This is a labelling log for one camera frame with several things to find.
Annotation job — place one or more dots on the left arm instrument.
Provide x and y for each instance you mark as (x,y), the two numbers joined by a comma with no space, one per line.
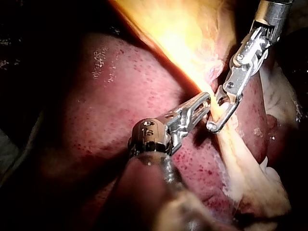
(149,134)

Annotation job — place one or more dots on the right arm instrument jaw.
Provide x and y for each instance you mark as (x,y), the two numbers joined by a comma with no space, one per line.
(220,95)
(223,119)

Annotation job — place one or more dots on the left arm instrument jaw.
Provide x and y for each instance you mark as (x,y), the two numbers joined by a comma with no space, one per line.
(198,101)
(197,118)

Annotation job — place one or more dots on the right arm instrument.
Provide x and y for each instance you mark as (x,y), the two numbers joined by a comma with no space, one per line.
(243,72)

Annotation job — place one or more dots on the white clip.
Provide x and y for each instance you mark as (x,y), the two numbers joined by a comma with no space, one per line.
(225,107)

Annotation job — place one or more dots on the gallbladder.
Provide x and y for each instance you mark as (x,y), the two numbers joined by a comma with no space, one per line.
(173,36)

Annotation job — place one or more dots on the dark right arm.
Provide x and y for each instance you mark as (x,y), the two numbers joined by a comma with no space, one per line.
(276,1)

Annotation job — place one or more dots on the dark left arm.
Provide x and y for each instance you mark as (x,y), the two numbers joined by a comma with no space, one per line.
(146,190)

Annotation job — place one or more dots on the thin tube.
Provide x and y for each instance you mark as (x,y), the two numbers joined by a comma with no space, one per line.
(225,139)

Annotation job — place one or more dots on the pale fatty tissue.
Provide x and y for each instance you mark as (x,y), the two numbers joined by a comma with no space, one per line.
(279,91)
(255,178)

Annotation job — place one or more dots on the dark red liver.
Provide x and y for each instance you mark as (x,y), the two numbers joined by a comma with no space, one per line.
(115,101)

